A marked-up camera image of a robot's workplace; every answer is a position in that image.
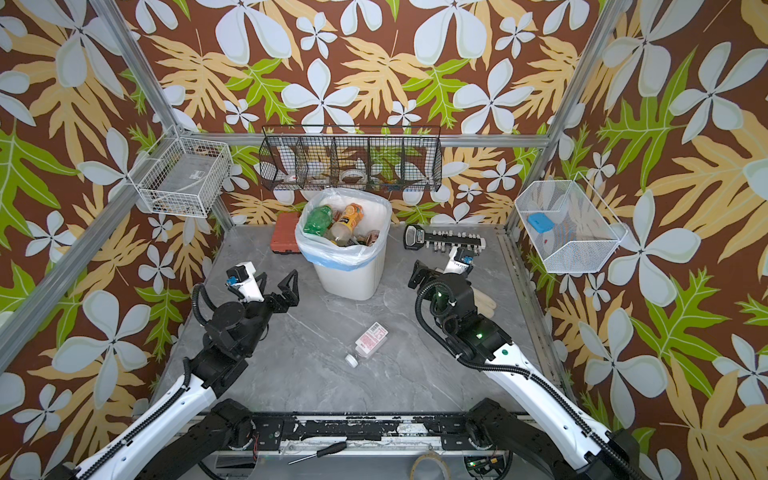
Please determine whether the red plastic tool case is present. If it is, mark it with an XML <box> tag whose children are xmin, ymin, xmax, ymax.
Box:
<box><xmin>270</xmin><ymin>212</ymin><xmax>300</xmax><ymax>255</ymax></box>

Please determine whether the tape roll front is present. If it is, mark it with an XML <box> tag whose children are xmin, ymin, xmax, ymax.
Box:
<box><xmin>409</xmin><ymin>452</ymin><xmax>452</xmax><ymax>480</ymax></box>

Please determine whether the blue object in basket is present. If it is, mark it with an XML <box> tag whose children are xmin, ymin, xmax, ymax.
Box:
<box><xmin>527</xmin><ymin>212</ymin><xmax>555</xmax><ymax>234</ymax></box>

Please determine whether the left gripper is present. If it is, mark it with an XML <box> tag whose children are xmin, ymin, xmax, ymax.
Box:
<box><xmin>239</xmin><ymin>269</ymin><xmax>298</xmax><ymax>358</ymax></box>

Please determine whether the white wire basket left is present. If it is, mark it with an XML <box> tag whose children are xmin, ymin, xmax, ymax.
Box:
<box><xmin>129</xmin><ymin>132</ymin><xmax>233</xmax><ymax>218</ymax></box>

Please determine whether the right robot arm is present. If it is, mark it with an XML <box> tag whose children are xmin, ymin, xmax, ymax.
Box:
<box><xmin>408</xmin><ymin>248</ymin><xmax>643</xmax><ymax>479</ymax></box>

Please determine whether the pink label clear bottle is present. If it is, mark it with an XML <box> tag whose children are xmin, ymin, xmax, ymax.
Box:
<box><xmin>345</xmin><ymin>322</ymin><xmax>388</xmax><ymax>368</ymax></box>

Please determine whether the black wire wall basket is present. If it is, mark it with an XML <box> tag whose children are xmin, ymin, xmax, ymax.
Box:
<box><xmin>256</xmin><ymin>124</ymin><xmax>444</xmax><ymax>192</ymax></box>

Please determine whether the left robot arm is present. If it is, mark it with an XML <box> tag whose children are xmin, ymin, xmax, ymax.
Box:
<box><xmin>48</xmin><ymin>262</ymin><xmax>300</xmax><ymax>479</ymax></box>

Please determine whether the white mesh basket right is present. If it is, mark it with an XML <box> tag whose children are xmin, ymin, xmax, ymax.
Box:
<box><xmin>515</xmin><ymin>175</ymin><xmax>628</xmax><ymax>275</ymax></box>

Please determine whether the orange label juice bottle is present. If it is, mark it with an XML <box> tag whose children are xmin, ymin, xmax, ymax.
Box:
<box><xmin>328</xmin><ymin>203</ymin><xmax>364</xmax><ymax>246</ymax></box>

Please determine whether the black handle screwdriver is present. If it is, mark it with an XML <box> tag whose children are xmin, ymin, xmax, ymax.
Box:
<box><xmin>289</xmin><ymin>441</ymin><xmax>347</xmax><ymax>465</ymax></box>

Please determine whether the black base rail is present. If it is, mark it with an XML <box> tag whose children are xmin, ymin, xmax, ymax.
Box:
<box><xmin>251</xmin><ymin>412</ymin><xmax>492</xmax><ymax>453</ymax></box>

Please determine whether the white plastic trash bin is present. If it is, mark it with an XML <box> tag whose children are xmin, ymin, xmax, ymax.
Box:
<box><xmin>302</xmin><ymin>190</ymin><xmax>392</xmax><ymax>302</ymax></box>

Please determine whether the small green soda bottle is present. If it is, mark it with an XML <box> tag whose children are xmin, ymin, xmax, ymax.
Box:
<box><xmin>303</xmin><ymin>205</ymin><xmax>334</xmax><ymax>237</ymax></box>

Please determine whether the socket set on rail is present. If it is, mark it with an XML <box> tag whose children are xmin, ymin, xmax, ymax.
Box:
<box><xmin>403</xmin><ymin>225</ymin><xmax>486</xmax><ymax>253</ymax></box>

